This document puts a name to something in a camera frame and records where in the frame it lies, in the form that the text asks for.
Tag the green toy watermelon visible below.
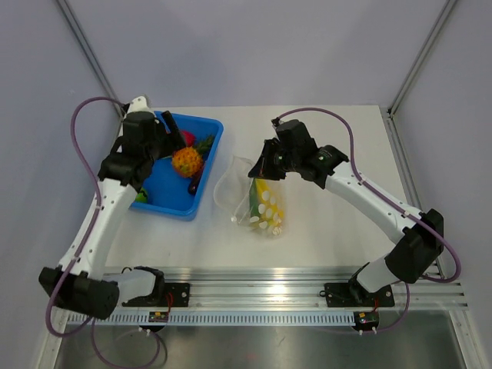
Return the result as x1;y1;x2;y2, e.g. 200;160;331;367
135;188;149;204

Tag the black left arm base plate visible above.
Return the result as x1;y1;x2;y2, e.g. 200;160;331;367
122;282;191;308

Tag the clear dotted zip top bag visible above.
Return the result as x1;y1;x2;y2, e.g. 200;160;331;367
214;155;287;238

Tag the green toy pepper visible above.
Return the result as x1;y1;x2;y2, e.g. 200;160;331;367
248;181;261;217

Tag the pink toy dragon fruit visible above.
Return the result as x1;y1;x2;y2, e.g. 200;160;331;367
181;130;196;147

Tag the yellow toy banana bunch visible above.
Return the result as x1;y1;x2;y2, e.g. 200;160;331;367
248;178;285;237

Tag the white slotted cable duct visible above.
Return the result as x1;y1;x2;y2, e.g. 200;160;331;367
67;310;357;327

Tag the aluminium mounting rail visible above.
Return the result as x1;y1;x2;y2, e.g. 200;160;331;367
52;249;470;311

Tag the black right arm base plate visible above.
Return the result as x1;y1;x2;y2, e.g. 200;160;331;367
324;282;395;308

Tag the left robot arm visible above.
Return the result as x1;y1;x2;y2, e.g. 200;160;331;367
38;111;189;320

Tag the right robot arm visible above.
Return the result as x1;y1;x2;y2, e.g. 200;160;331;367
248;120;444;306

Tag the orange toy pineapple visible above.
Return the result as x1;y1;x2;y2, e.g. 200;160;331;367
171;135;215;178

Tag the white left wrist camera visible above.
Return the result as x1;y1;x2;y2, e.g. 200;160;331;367
122;95;153;116

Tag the blue plastic bin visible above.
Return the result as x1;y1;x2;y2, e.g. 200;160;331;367
130;113;224;221

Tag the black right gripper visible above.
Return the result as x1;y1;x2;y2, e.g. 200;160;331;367
250;139;301;181

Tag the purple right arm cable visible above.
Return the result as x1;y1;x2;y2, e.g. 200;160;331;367
271;107;462;335

